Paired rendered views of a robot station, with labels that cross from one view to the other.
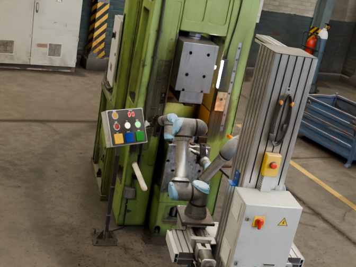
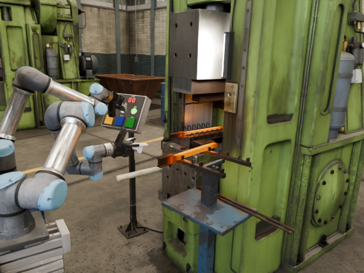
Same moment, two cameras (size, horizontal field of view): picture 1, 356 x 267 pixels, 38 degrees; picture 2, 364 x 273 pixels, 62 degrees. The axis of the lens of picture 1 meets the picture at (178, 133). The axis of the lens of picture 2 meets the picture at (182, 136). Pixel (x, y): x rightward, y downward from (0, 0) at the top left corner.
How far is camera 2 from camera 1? 4.08 m
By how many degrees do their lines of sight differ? 68
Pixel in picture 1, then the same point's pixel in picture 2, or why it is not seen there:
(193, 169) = (182, 182)
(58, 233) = (122, 209)
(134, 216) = not seen: hidden behind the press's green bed
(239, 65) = (251, 40)
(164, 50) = not seen: hidden behind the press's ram
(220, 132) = (236, 145)
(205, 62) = (189, 34)
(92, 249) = (110, 229)
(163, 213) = (167, 229)
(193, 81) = (181, 63)
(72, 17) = not seen: outside the picture
